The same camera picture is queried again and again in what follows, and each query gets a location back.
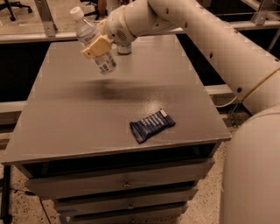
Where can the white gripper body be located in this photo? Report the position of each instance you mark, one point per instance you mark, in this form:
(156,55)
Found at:
(115,26)

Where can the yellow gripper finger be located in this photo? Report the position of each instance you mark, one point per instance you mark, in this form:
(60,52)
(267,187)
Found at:
(96,46)

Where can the clear plastic water bottle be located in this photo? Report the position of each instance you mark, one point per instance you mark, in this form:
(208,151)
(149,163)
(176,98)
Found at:
(86,28)

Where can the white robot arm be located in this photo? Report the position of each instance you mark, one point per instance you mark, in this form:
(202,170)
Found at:
(250,191)

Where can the green white soda can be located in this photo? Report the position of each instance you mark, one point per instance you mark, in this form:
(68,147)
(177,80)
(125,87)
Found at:
(124,49)

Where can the black office chair centre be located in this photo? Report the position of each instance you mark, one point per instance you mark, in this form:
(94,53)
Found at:
(100,8)

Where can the black office chair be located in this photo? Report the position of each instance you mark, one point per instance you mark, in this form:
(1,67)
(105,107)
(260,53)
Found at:
(10,5)
(100,8)

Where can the blue snack wrapper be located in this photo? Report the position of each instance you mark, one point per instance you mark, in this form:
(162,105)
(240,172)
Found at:
(149,126)

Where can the black office chair left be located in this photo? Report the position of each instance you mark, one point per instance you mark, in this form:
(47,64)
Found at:
(10,5)

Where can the grey drawer cabinet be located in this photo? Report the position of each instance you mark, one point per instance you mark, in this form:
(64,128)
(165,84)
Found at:
(74,144)

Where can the black stand leg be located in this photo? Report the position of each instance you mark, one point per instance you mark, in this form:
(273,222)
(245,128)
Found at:
(5,217)

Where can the metal railing frame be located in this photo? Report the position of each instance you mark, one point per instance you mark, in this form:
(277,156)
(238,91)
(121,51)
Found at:
(238,12)

